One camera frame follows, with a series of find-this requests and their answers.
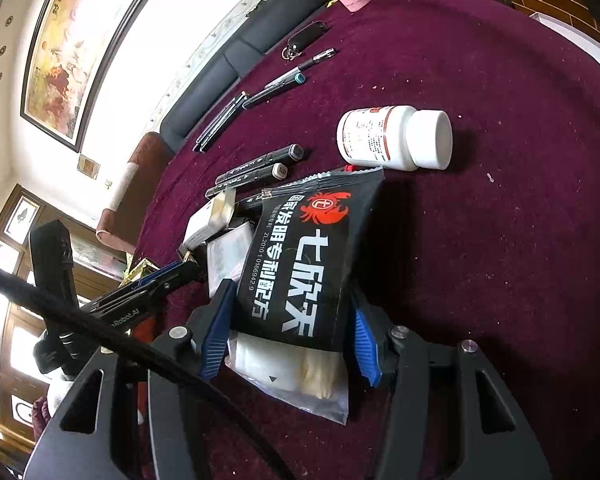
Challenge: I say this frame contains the white barcode box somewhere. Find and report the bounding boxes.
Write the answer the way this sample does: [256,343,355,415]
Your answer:
[207,222,253,298]

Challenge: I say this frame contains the white cardboard box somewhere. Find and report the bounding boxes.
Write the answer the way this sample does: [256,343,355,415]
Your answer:
[178,188,236,256]

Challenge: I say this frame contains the black snack pouch red logo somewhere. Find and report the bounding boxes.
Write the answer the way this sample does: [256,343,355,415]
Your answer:
[232,167,385,352]

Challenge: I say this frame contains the black marker white end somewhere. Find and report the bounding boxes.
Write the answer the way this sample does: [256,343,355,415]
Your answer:
[204,162,288,198]

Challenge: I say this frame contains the gold rimmed white tray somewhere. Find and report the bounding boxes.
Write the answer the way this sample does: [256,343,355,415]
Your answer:
[120,258,160,286]

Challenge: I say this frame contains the brown armchair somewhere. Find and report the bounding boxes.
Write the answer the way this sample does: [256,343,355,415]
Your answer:
[95,132,173,255]

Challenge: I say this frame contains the black marker pen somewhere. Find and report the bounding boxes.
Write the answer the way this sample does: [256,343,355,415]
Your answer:
[193,91,248,152]

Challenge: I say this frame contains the long black marker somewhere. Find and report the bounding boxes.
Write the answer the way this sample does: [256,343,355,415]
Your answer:
[215,143,304,184]

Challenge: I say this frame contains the black marker yellow end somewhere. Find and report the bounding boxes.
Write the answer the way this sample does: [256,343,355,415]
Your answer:
[197,94,249,153]

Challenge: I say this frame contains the black marker blue cap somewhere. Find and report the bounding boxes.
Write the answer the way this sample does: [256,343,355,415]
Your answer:
[242,73,306,110]

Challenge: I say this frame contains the black key fob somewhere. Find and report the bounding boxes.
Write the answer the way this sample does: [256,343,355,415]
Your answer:
[280,21,328,61]

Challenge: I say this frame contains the silver tip pen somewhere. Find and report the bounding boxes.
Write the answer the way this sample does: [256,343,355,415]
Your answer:
[264,48,338,88]

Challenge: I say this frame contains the white pill bottle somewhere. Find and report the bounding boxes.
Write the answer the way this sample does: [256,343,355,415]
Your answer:
[336,105,453,171]

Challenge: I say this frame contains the black leather sofa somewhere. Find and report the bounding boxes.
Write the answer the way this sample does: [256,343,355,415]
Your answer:
[159,0,328,154]

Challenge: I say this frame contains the black braided cable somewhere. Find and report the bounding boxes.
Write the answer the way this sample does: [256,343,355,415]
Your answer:
[0,257,297,480]

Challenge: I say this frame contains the framed wall painting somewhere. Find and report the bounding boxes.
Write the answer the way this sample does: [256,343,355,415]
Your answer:
[20,0,147,153]

